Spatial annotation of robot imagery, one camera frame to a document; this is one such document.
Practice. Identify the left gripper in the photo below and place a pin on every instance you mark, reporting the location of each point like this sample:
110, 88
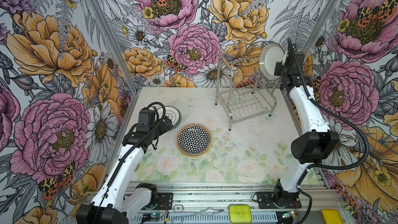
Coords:
164, 128

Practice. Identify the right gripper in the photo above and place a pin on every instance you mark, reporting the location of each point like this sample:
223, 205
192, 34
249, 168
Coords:
278, 67

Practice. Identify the large dark rimmed plate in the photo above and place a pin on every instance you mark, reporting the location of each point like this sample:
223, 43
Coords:
270, 55

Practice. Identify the black geometric pattern plate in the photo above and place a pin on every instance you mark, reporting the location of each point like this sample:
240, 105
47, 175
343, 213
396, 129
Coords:
194, 140

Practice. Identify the metal wire dish rack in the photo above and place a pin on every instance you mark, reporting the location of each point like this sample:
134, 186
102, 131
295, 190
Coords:
244, 100

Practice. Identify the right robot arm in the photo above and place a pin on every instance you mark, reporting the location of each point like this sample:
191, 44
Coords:
317, 139

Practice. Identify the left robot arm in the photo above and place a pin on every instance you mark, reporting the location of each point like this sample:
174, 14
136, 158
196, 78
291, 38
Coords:
110, 205

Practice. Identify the small circuit board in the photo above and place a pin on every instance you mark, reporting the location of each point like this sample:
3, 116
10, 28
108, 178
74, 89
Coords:
152, 217

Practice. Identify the green square button box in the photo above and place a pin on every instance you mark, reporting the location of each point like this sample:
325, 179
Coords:
240, 214

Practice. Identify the yellow box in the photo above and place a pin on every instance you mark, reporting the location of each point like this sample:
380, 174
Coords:
331, 216

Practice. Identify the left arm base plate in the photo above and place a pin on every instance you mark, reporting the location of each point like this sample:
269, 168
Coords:
165, 201

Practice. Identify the metal wire hook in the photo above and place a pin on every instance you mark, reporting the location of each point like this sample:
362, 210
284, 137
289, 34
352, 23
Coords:
180, 215

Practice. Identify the aluminium front rail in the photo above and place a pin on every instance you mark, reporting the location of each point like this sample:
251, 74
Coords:
195, 197

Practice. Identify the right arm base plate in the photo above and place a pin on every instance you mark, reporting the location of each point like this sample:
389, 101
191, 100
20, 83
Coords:
269, 200

